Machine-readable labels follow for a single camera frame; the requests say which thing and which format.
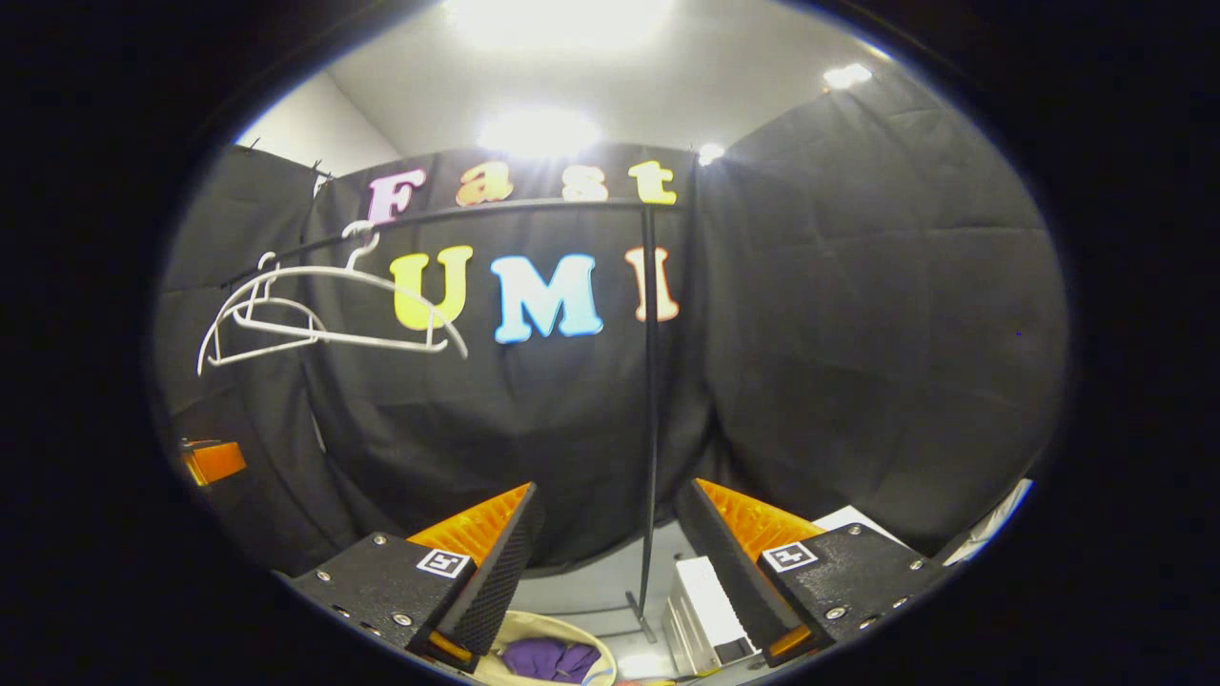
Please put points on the black backdrop cloth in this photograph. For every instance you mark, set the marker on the black backdrop cloth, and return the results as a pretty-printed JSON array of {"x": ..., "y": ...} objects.
[{"x": 858, "y": 333}]

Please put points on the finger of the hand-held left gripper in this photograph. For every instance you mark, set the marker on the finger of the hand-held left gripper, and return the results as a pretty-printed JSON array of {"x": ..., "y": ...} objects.
[{"x": 217, "y": 462}]

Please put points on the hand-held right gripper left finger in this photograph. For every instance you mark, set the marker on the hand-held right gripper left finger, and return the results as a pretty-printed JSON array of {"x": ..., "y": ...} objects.
[{"x": 496, "y": 572}]

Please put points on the white clothes hanger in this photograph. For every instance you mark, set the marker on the white clothes hanger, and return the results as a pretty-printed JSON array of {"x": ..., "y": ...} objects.
[
  {"x": 203, "y": 360},
  {"x": 324, "y": 271}
]

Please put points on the white storage box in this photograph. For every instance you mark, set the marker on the white storage box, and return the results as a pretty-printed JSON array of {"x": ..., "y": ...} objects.
[{"x": 701, "y": 600}]

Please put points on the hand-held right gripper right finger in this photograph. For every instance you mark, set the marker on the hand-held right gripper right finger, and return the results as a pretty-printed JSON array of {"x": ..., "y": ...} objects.
[{"x": 729, "y": 576}]

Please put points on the large ceiling light panel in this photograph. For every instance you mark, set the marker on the large ceiling light panel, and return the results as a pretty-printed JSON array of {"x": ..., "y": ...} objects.
[{"x": 558, "y": 19}]

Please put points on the beige laundry hamper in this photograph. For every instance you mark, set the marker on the beige laundry hamper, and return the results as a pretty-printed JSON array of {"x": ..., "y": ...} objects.
[{"x": 519, "y": 629}]

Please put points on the black clothes rack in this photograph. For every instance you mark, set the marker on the black clothes rack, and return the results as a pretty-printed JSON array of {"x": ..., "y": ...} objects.
[{"x": 651, "y": 381}]

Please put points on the purple knit jacket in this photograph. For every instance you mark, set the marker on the purple knit jacket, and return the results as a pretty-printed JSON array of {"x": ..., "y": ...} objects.
[{"x": 548, "y": 657}]

